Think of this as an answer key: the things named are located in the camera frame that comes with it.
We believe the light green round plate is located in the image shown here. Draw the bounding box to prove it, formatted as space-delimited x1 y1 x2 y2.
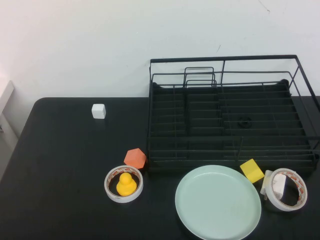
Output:
174 164 263 240

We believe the orange foam block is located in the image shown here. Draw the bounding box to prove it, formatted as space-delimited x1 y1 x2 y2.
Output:
123 147 148 170

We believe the white cube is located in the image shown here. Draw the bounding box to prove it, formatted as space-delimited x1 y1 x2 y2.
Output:
91 103 107 120

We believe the yellow rubber duck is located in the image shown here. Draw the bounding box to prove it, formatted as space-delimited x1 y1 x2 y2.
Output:
115 172 138 197

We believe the white tape roll around duck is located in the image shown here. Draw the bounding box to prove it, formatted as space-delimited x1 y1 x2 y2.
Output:
103 164 144 204

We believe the black plastic drip tray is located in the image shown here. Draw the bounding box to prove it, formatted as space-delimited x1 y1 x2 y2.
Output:
149 80 320 174

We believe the yellow foam cube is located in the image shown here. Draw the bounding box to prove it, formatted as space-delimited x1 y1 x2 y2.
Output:
239 158 265 184

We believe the white power plug adapter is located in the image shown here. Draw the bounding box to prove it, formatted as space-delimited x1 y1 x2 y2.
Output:
259 169 287 201

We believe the white tape roll around adapter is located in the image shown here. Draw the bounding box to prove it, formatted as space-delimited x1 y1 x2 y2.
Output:
264 167 308 212

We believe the white side table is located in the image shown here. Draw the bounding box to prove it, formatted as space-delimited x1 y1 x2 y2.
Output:
0 79 20 141

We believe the black wire plate holder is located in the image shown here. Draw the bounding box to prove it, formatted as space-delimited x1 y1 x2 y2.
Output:
183 66 225 137

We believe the black wire dish rack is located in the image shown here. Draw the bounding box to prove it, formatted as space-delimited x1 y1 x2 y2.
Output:
146 54 320 176

